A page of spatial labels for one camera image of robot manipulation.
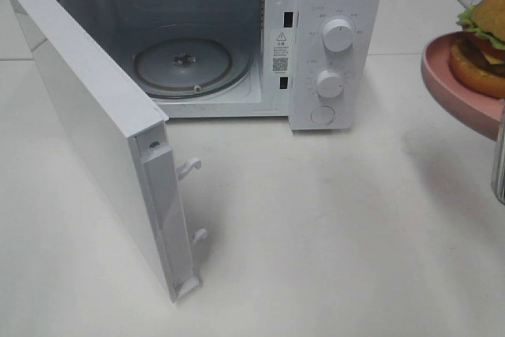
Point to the round white door button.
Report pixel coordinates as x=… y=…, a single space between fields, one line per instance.
x=323 y=115

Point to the white microwave knob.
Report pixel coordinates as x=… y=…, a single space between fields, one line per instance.
x=338 y=34
x=330 y=84

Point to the white microwave door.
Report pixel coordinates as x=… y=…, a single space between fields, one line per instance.
x=120 y=134

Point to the pink round plate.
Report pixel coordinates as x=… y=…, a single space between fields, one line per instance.
x=479 y=112

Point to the burger with lettuce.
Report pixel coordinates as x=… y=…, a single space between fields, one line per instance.
x=477 y=58

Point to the glass microwave turntable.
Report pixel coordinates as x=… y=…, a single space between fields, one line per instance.
x=187 y=68

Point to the white warning label sticker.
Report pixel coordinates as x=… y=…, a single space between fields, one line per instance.
x=280 y=50

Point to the white microwave oven body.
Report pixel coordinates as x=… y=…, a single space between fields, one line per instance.
x=124 y=28

